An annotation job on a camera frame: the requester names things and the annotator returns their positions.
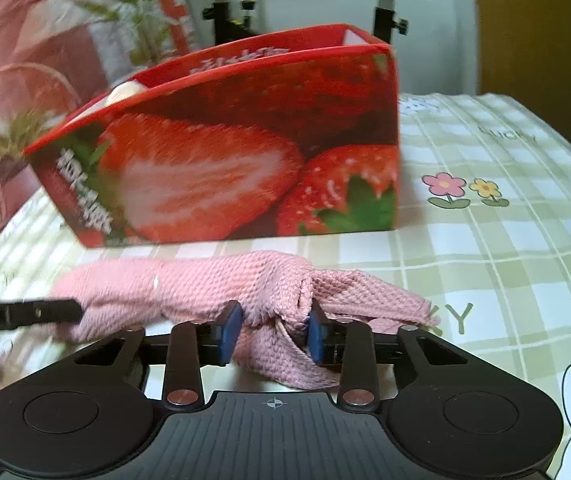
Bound pink knit cloth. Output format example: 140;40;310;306
49;252;432;390

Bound cream knit cloth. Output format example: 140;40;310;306
104;80;148;106

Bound green plaid tablecloth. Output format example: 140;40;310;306
0;91;571;480

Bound red strawberry cardboard box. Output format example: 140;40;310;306
25;24;400;247

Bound pink printed backdrop cloth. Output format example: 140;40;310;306
0;0;195;232

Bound wooden door panel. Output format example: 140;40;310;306
467;0;571;99

